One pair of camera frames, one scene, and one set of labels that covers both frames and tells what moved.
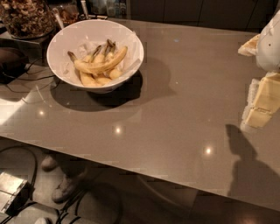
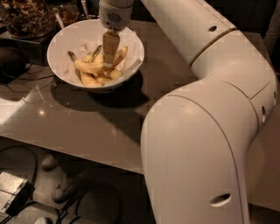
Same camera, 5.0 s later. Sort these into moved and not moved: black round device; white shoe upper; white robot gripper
Moved: white robot gripper
Not moved: black round device; white shoe upper
